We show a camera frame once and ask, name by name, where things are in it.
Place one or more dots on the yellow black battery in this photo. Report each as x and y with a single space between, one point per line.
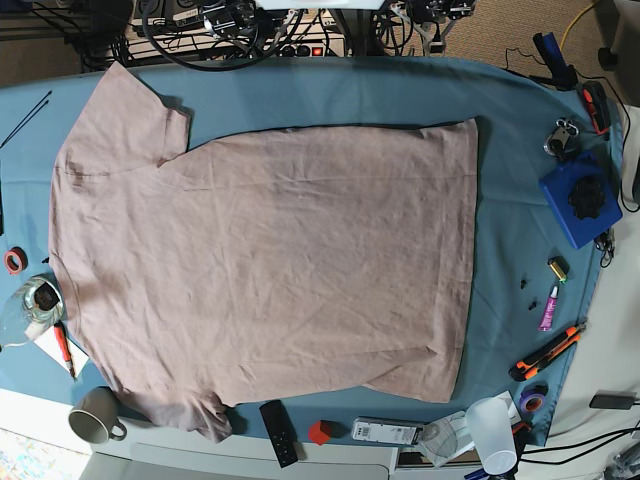
560 268

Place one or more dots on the blue black clamp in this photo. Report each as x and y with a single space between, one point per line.
563 75

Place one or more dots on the orange black utility knife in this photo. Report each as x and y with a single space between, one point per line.
539 360

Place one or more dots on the black power strip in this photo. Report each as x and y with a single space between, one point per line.
314 48

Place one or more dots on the black power adapter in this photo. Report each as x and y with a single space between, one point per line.
613 402

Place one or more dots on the black cable ties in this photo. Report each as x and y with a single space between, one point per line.
44 101

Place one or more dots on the white barcode label box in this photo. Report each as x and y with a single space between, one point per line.
375 430

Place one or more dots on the clear plastic bag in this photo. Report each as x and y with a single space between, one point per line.
35 307

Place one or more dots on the orange black hand tool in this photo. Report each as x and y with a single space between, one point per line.
595 101

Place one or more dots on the black remote control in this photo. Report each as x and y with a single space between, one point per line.
280 432

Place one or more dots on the red tape roll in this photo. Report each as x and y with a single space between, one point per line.
15 260

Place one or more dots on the translucent plastic cup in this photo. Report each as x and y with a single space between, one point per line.
489 426

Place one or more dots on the purple tape roll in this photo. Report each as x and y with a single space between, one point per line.
533 399

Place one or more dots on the grey ceramic mug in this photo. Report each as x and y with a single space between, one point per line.
95 418

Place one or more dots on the teal table cloth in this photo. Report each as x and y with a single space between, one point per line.
516 230

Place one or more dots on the black knob on box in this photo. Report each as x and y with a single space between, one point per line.
587 197

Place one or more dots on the orange pen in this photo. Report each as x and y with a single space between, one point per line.
63 343

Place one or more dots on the red plastic cube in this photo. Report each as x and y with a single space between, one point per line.
320 432

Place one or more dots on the blue plastic box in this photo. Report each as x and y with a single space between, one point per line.
558 184

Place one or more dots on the white paper note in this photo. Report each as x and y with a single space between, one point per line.
47 343

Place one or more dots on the pinkish brown T-shirt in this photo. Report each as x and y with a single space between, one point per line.
261 265

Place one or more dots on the purple glue tube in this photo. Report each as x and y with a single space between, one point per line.
549 309

